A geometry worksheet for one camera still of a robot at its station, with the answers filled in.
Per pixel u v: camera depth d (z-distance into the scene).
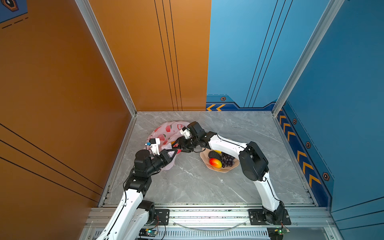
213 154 0.90
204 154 0.92
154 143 0.70
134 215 0.60
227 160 0.87
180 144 0.79
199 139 0.73
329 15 0.71
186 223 0.73
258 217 0.73
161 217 0.74
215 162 0.86
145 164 0.58
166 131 1.00
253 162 0.54
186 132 0.86
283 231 0.69
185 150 0.80
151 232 0.70
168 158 0.68
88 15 0.72
